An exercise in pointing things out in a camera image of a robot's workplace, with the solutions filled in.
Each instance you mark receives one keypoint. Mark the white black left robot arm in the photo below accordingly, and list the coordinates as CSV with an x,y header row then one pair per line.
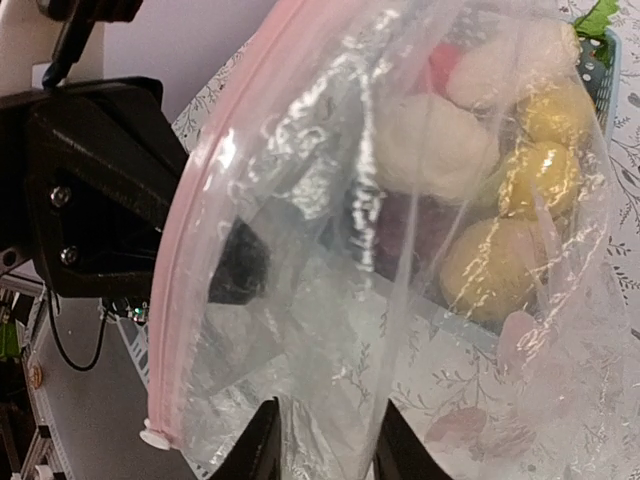
x,y
180,43

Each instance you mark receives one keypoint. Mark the white radish toy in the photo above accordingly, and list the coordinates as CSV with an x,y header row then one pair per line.
x,y
529,48

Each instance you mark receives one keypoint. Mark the pale yellow round toy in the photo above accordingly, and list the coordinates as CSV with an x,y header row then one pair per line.
x,y
490,270

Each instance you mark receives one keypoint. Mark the yellow lemon toy middle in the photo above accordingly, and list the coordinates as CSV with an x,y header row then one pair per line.
x,y
543,169

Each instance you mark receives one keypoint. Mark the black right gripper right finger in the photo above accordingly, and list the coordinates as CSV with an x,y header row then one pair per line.
x,y
400,455

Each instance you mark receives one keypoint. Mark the red apple toy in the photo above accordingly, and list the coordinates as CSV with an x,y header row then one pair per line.
x,y
441,63

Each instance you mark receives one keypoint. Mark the yellow lemon toy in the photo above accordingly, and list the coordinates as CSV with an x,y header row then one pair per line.
x,y
543,169
560,113

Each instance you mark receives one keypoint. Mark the yellow lemon toy top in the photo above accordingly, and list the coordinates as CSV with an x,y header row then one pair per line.
x,y
560,113

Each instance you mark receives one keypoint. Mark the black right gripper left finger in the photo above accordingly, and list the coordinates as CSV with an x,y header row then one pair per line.
x,y
257,453

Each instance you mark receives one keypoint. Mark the floral pattern table mat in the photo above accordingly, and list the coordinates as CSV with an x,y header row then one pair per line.
x,y
620,150

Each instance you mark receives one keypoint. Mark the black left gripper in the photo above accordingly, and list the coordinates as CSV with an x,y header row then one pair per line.
x,y
87,179

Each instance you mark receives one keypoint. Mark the clear zip top bag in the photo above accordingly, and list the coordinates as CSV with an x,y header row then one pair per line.
x,y
400,250

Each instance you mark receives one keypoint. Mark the blue plastic basket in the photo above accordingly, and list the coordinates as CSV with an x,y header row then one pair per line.
x,y
599,68

